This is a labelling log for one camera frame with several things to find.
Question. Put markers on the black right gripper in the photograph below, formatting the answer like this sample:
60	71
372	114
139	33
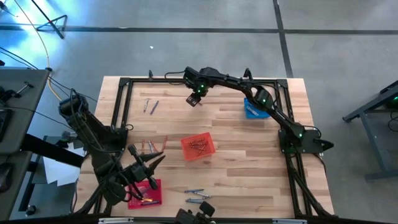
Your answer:
191	77

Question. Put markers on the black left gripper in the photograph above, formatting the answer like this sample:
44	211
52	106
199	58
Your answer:
138	174

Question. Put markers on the orange plastic basket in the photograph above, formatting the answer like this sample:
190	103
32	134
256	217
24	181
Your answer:
186	154

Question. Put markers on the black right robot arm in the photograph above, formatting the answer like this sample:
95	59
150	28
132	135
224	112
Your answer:
236	81

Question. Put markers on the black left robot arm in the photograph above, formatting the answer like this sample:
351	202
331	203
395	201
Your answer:
90	133

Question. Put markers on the red plastic basket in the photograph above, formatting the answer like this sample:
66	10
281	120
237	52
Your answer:
157	194

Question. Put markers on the blue plastic basket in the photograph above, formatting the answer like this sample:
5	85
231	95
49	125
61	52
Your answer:
252	115

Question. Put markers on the white paper sheets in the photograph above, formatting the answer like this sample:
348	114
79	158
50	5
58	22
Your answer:
59	171

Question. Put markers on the black diagonal beam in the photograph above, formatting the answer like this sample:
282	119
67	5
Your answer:
49	151

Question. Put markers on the black caster wheel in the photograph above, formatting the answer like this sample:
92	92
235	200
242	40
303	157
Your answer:
31	210

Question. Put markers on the grey side table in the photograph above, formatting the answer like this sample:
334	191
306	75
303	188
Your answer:
21	124

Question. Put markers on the dark grey desk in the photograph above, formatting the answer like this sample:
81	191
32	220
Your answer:
12	202

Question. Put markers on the black computer mouse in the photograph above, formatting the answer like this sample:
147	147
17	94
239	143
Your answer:
4	177

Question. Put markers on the black floor stand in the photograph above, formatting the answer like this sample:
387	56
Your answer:
49	22

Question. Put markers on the black device green light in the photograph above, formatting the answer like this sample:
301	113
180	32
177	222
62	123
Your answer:
392	104

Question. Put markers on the black frame clamp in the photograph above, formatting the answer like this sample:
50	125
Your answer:
247	74
150	74

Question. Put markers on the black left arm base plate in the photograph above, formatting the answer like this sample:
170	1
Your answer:
121	137

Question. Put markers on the black aluminium table frame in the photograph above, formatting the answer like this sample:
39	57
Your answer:
149	81

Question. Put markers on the white edge bracket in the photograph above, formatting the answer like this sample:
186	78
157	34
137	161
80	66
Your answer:
289	221
115	220

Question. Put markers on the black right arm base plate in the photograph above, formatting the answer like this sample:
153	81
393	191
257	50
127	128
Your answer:
314	144

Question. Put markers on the grey metal desk frame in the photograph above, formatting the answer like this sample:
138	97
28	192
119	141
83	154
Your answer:
374	143

